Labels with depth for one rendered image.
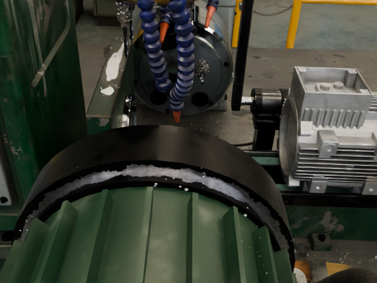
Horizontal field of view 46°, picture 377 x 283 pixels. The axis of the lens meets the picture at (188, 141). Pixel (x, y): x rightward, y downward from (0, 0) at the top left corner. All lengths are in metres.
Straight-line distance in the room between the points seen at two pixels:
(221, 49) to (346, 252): 0.51
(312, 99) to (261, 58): 0.93
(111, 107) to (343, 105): 0.40
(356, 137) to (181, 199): 0.64
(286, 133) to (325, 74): 0.16
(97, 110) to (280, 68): 1.06
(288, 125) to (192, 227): 0.77
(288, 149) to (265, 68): 0.71
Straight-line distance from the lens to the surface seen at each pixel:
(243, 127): 1.30
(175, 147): 0.25
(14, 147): 0.73
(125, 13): 0.72
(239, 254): 0.21
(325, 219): 0.97
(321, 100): 0.81
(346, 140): 0.84
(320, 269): 0.95
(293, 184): 0.88
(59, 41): 0.87
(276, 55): 1.76
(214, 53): 1.02
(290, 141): 0.98
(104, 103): 0.72
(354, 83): 0.90
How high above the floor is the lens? 1.51
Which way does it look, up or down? 36 degrees down
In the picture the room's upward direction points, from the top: 3 degrees clockwise
